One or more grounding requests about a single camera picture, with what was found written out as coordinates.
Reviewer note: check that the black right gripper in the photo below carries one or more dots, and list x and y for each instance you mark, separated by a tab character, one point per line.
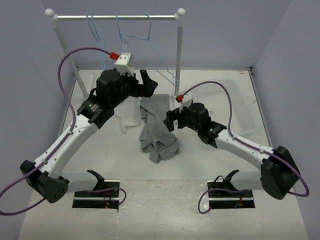
172	116

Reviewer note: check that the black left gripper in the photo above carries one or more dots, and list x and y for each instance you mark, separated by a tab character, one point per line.
147	88

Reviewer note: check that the grey tank top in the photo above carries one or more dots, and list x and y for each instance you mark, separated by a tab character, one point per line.
155	138

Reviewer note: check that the blue wire hanger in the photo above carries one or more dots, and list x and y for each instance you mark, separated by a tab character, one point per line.
174	82

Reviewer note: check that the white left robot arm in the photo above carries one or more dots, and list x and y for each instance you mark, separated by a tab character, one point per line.
45	174

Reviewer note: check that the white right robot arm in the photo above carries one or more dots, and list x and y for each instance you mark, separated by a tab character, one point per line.
276	170

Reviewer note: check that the white tank top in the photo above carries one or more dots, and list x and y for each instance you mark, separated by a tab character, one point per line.
129	113

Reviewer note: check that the blue empty hanger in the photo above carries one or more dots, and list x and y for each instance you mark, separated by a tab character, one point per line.
98	40

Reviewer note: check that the white plastic laundry basket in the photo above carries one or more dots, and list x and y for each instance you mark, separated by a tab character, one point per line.
216	101

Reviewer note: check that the white metal clothes rack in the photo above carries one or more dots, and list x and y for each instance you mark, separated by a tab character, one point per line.
178	17

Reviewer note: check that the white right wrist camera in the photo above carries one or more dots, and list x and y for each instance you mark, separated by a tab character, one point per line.
183	101

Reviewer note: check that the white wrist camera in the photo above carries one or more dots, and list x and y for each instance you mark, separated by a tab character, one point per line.
183	101
124	64

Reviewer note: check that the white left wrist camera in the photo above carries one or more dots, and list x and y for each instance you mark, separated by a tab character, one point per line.
124	64

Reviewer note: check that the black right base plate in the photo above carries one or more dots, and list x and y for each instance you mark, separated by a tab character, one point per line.
230	198

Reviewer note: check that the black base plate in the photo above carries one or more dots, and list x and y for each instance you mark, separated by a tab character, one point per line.
230	198
106	194

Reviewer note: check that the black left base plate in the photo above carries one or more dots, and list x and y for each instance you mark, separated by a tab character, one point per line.
106	194

